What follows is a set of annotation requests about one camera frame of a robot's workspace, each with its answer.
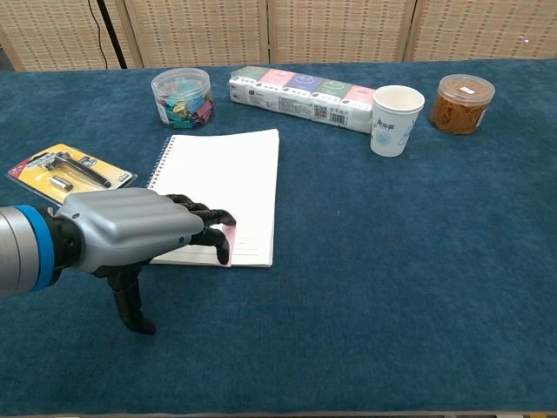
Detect white paper cup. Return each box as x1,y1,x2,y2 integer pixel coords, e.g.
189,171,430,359
370,84,426,158

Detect white spiral notebook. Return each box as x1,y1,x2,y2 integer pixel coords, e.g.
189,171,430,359
146,128,280,268

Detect blue table cloth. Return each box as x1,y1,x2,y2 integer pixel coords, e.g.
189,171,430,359
0,58,557,415

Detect clear jar of rubber bands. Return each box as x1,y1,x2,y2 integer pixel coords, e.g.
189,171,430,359
428,73,496,135

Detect clear jar of binder clips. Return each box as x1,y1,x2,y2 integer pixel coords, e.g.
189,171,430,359
150,68,216,130

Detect black tripod stand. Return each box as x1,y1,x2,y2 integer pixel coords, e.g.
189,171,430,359
96,0,129,70

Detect multicolour tissue pack row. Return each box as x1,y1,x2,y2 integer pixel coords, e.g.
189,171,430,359
228,65,377,131

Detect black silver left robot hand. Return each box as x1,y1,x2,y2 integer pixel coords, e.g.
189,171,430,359
51,187,238,336

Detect yellow razor blister pack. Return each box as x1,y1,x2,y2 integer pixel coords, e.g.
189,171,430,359
6,143,138,208

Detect small pink strip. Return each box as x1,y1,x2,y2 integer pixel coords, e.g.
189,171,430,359
219,212,238,266

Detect thin black hanging cable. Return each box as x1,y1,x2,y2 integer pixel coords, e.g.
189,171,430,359
88,0,110,70

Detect bamboo folding screen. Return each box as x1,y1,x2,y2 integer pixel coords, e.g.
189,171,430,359
0,0,557,72

